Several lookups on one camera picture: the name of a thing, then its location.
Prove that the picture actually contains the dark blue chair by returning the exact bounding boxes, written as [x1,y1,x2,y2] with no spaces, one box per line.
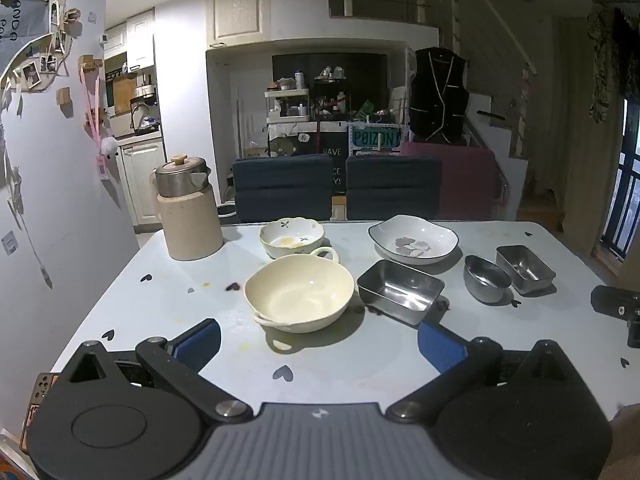
[345,155,443,222]
[232,154,335,224]

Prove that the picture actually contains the teal sign plate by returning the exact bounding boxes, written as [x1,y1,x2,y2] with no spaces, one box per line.
[350,125,403,150]

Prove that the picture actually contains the black vest with white trim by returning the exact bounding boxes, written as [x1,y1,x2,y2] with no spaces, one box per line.
[409,47,470,145]

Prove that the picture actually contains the oval steel bowl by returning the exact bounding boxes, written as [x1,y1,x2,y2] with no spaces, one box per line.
[463,254,513,304]

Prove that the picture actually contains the small rectangular steel tray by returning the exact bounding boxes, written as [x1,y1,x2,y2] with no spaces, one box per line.
[495,245,557,296]

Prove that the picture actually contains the photo wall decoration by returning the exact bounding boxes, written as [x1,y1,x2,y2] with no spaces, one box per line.
[0,0,83,96]

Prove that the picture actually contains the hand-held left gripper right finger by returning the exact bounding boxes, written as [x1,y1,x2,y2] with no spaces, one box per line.
[386,321,585,423]

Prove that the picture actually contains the small white floral bowl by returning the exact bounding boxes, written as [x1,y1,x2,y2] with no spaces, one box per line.
[259,217,326,260]

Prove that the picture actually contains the dark patterned curtain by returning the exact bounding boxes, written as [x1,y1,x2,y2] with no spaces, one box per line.
[587,0,640,123]

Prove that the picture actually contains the large rectangular steel tray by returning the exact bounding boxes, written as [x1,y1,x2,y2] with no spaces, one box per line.
[356,259,446,327]

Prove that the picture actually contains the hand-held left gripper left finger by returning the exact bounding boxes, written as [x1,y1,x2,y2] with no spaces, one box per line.
[52,318,253,423]

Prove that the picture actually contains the black framed balcony door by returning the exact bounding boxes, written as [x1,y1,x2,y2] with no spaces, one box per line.
[600,95,640,261]

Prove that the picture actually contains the white kitchen base cabinet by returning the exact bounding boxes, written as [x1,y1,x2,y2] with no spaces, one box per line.
[117,135,168,226]

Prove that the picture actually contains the white overhead cabinet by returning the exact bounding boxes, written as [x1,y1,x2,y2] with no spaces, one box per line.
[206,0,273,51]

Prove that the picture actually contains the pink lanyard with plush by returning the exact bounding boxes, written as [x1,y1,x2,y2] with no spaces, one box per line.
[80,57,121,181]

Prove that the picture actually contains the wooden cutting board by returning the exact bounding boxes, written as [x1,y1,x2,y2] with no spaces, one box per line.
[112,76,137,116]

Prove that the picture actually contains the cream two-handled bowl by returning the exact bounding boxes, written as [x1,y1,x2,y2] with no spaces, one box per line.
[243,246,357,335]

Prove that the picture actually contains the white plate with grey flower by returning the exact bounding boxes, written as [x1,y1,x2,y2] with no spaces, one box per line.
[368,214,460,266]

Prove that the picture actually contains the black chalkboard sign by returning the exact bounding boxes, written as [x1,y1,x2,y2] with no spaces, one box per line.
[316,121,349,196]

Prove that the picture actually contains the white storage rack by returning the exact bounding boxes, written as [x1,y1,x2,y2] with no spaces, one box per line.
[265,87,311,123]

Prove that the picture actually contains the white kitchen wall cabinets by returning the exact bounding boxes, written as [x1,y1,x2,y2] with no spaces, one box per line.
[104,7,157,71]

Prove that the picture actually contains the beige kettle with steel lid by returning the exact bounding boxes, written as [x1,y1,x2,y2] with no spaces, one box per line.
[150,154,225,262]

